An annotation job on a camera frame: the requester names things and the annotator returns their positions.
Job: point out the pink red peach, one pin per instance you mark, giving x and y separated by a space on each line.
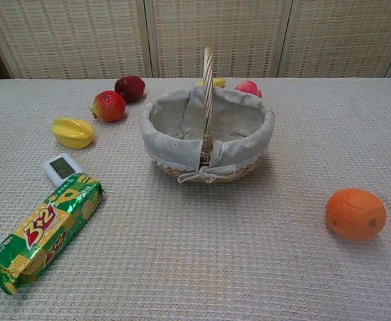
248 88

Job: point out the yellow starfruit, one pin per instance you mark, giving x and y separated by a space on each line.
72 132

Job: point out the beige woven tablecloth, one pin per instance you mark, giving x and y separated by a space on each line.
195 200

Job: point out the yellow banana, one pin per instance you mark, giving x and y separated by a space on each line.
218 82

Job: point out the grey woven basket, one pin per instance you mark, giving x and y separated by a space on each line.
208 133

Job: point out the woven folding screen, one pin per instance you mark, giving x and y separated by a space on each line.
195 36

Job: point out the green yellow biscuit packet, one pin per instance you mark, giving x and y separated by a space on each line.
44 230

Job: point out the white digital timer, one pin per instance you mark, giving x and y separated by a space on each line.
60 168

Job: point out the dark red apple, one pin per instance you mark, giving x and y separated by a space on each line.
130 88

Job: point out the orange fruit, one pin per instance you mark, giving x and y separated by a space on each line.
355 214

